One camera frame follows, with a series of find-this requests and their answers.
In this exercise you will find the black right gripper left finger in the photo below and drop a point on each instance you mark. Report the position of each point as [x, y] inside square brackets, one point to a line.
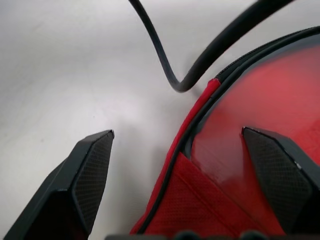
[75, 195]

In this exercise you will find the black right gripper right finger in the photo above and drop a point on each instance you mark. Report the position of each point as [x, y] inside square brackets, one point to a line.
[282, 175]

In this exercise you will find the black mesh zipper pouch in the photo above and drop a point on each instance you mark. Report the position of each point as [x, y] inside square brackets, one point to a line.
[190, 200]

